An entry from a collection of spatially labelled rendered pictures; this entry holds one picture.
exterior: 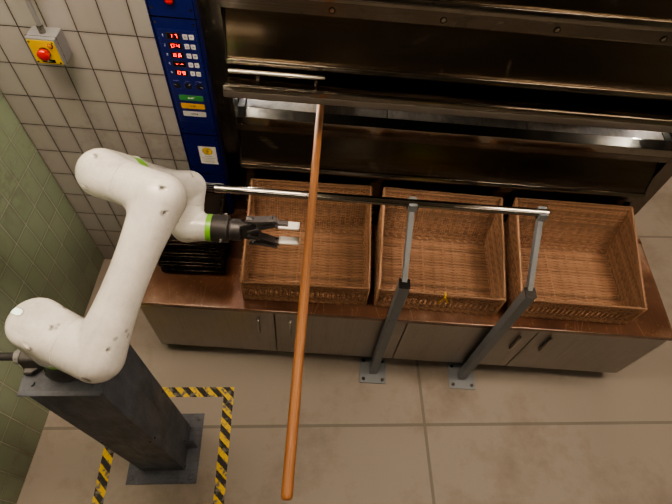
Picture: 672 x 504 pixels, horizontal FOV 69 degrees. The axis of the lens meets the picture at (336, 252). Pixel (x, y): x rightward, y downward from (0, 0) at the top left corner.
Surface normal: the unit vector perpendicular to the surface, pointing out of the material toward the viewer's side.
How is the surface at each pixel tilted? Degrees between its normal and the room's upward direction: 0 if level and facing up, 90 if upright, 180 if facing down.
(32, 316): 2
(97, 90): 90
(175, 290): 0
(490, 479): 0
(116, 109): 90
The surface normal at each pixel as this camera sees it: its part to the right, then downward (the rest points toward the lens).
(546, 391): 0.07, -0.55
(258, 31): -0.02, 0.60
